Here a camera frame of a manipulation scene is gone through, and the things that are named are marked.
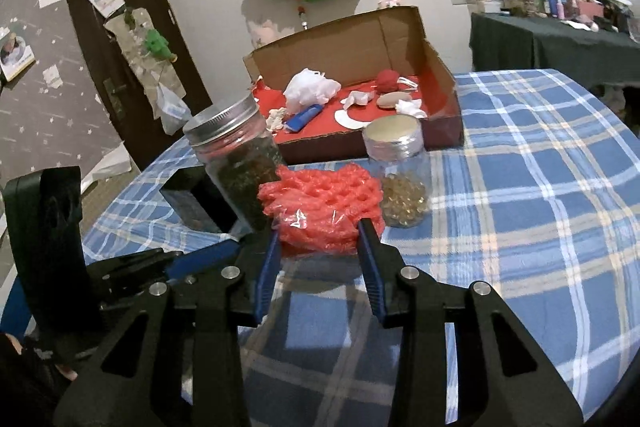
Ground group of cosmetic bottles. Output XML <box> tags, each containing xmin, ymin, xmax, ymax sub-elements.
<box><xmin>497</xmin><ymin>0</ymin><xmax>640</xmax><ymax>42</ymax></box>

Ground wall picture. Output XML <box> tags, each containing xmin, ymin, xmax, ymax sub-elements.
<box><xmin>0</xmin><ymin>26</ymin><xmax>37</xmax><ymax>82</ymax></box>

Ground white plastic wrap piece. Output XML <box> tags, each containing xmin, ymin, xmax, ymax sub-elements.
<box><xmin>340</xmin><ymin>91</ymin><xmax>376</xmax><ymax>108</ymax></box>

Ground red mesh bath pouf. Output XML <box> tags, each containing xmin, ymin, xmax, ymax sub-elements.
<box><xmin>257</xmin><ymin>161</ymin><xmax>386</xmax><ymax>255</ymax></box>

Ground beige oval sponge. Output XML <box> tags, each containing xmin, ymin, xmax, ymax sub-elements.
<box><xmin>376</xmin><ymin>92</ymin><xmax>413</xmax><ymax>109</ymax></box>

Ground door handle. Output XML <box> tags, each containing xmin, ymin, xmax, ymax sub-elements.
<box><xmin>102</xmin><ymin>77</ymin><xmax>126</xmax><ymax>118</ymax></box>

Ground large glass jar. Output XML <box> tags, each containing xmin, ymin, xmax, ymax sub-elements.
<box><xmin>182</xmin><ymin>93</ymin><xmax>288</xmax><ymax>233</ymax></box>

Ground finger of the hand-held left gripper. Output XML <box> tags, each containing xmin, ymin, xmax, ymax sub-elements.
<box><xmin>87</xmin><ymin>249</ymin><xmax>183</xmax><ymax>290</ymax></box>
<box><xmin>167</xmin><ymin>239</ymin><xmax>241</xmax><ymax>283</ymax></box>

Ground white sheet by wall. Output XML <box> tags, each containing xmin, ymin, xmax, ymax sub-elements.
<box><xmin>80</xmin><ymin>142</ymin><xmax>133</xmax><ymax>192</ymax></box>

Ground red knitted ball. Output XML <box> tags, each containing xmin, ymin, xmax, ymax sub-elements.
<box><xmin>376</xmin><ymin>69</ymin><xmax>399</xmax><ymax>94</ymax></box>

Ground desk with dark green cloth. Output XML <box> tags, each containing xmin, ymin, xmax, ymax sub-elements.
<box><xmin>469</xmin><ymin>12</ymin><xmax>640</xmax><ymax>90</ymax></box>

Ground small glass jar gold beads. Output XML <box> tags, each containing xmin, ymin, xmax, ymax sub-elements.
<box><xmin>362</xmin><ymin>116</ymin><xmax>433</xmax><ymax>228</ymax></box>

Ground cardboard box with red lining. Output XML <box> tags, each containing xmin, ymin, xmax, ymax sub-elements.
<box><xmin>243</xmin><ymin>5</ymin><xmax>463</xmax><ymax>165</ymax></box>

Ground dark brown door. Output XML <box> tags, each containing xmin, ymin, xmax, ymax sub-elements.
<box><xmin>62</xmin><ymin>0</ymin><xmax>213</xmax><ymax>170</ymax></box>

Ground green plush toy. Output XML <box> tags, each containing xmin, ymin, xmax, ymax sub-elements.
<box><xmin>142</xmin><ymin>29</ymin><xmax>178</xmax><ymax>62</ymax></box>

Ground pink plush toy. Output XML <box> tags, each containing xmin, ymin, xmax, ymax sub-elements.
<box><xmin>248</xmin><ymin>18</ymin><xmax>281</xmax><ymax>50</ymax></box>

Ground white plastic bag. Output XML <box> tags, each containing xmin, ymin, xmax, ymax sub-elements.
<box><xmin>283</xmin><ymin>68</ymin><xmax>342</xmax><ymax>112</ymax></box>

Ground beige door hanging organizer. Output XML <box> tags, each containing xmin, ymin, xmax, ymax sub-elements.
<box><xmin>104</xmin><ymin>7</ymin><xmax>183</xmax><ymax>108</ymax></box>

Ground floral tin box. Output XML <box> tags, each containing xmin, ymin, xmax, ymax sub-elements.
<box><xmin>160</xmin><ymin>167</ymin><xmax>238</xmax><ymax>235</ymax></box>

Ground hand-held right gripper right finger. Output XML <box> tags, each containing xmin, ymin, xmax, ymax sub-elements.
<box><xmin>356</xmin><ymin>218</ymin><xmax>585</xmax><ymax>427</ymax></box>

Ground clear plastic bag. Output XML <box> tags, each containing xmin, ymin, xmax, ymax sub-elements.
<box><xmin>156</xmin><ymin>82</ymin><xmax>193</xmax><ymax>136</ymax></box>

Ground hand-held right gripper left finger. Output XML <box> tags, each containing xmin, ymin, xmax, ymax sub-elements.
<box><xmin>52</xmin><ymin>227</ymin><xmax>283</xmax><ymax>427</ymax></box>

